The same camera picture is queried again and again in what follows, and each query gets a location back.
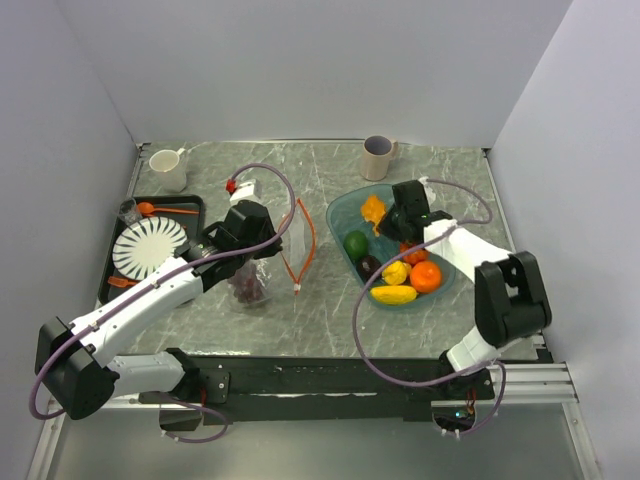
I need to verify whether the small orange pumpkin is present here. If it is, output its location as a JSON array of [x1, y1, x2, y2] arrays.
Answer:
[[400, 243, 429, 266]]

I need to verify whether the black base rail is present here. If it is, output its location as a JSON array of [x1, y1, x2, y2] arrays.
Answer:
[[170, 353, 494, 425]]

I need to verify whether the green lime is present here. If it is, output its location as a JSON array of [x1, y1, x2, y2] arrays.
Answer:
[[343, 230, 369, 263]]

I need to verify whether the beige mug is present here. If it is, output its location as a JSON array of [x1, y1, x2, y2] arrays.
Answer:
[[360, 135, 399, 182]]

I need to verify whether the yellow lemon piece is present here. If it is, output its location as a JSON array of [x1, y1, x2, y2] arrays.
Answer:
[[382, 261, 412, 286]]

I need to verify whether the purple grape bunch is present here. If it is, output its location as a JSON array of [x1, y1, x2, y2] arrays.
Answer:
[[229, 263, 266, 305]]

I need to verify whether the orange plastic fork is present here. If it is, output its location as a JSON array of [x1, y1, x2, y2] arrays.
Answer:
[[107, 276, 138, 288]]

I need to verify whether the teal plastic food container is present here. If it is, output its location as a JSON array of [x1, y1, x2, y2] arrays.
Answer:
[[326, 183, 456, 311]]

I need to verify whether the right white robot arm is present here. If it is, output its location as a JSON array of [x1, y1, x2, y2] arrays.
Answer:
[[379, 180, 552, 398]]

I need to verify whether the clear small glass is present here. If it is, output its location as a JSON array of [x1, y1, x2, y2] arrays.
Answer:
[[117, 198, 142, 226]]

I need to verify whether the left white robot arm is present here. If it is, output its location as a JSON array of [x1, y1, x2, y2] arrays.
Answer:
[[35, 200, 289, 420]]

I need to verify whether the clear zip top bag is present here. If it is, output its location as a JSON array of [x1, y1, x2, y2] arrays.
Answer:
[[227, 198, 317, 310]]

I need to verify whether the orange tangerine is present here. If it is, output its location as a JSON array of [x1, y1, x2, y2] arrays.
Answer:
[[409, 260, 442, 294]]

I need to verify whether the white striped plate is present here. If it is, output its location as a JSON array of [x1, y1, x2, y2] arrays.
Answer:
[[112, 217, 187, 281]]

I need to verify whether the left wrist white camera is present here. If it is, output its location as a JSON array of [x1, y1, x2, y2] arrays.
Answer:
[[229, 179, 262, 205]]

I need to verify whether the white cup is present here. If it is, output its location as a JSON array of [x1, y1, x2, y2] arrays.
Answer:
[[149, 148, 187, 193]]

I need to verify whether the dark avocado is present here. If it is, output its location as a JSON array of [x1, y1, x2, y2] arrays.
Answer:
[[355, 255, 381, 282]]

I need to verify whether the orange plastic spoon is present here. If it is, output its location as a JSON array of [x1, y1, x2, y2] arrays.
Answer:
[[137, 202, 199, 216]]

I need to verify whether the black tray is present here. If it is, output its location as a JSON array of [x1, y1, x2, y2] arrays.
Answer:
[[98, 195, 205, 304]]

